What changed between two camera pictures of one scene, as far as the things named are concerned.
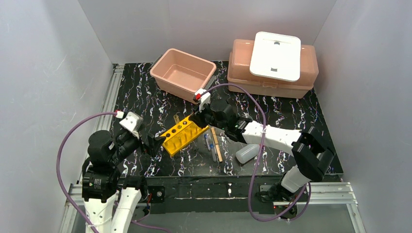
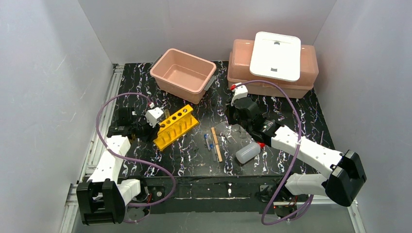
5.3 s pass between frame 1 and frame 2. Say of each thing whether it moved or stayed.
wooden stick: stayed
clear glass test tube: moved
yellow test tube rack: moved
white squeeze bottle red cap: stayed
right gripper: moved
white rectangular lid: stayed
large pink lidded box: stayed
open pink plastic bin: stayed
